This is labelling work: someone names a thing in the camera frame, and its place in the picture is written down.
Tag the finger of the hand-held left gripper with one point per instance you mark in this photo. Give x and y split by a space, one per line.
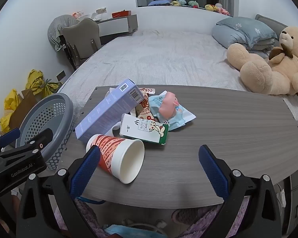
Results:
8 136
37 141

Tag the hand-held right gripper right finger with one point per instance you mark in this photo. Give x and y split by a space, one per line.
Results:
213 172

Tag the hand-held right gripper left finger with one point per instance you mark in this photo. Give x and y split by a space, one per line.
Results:
85 172

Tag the red and white paper cup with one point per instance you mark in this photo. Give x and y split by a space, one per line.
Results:
124 158

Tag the grey perforated plastic basket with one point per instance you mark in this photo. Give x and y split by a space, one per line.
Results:
62 104

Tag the purple cardboard box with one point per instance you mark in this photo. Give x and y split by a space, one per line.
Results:
106 114

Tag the white and green milk carton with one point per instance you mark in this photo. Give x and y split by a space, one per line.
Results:
139 129

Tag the pink pig toy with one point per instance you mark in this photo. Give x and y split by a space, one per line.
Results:
167 104

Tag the brown cardboard sheet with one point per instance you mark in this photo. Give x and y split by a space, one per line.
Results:
22 109

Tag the purple fleece pants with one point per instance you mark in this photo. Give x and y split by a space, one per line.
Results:
208 218

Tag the yellow plastic bag with bow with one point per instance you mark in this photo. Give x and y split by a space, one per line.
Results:
36 81

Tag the light blue snack packet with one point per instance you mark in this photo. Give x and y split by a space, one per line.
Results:
182 116

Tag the white power adapter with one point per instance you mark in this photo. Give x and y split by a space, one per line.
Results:
281 197

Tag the blue cloth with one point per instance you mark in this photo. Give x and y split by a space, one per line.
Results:
134 231

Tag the red and cream snack wrapper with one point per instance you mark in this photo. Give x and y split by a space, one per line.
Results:
145 111

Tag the small white and red box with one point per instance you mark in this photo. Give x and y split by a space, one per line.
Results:
149 91

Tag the beige teddy bear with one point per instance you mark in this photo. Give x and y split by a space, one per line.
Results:
258 76

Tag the grey checked cloth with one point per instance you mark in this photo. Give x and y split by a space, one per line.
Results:
56 29

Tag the grey chair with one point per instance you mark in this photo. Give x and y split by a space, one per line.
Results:
82 32

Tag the bed with grey sheet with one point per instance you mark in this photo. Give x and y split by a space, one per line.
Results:
164 59

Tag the grey and white desk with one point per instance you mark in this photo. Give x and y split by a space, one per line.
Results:
114 26

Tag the grey-blue pillows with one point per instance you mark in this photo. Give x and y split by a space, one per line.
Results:
243 32

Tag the white desk item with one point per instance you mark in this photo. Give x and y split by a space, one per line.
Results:
101 11

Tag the grey padded headboard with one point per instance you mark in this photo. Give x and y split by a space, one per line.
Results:
270 21

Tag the green plush toy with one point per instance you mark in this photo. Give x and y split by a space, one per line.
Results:
193 3

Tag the yellow and pink plush toy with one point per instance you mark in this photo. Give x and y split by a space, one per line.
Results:
175 4

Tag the blue-green plush toy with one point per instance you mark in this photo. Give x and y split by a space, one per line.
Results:
180 1

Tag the blue cushion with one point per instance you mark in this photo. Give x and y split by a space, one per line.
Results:
159 3

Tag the dark wall outlet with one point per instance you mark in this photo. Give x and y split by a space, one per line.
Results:
61 75

